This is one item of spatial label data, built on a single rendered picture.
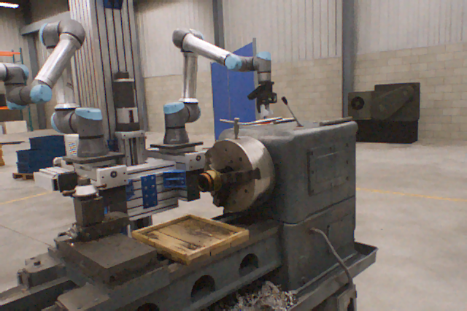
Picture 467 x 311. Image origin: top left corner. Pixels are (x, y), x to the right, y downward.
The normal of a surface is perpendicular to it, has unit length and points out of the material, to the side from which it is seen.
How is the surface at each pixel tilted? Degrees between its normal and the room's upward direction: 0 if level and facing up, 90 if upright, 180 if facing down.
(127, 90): 90
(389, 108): 90
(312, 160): 90
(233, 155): 90
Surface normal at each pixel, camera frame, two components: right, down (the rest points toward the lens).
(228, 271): 0.70, 0.05
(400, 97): -0.62, 0.16
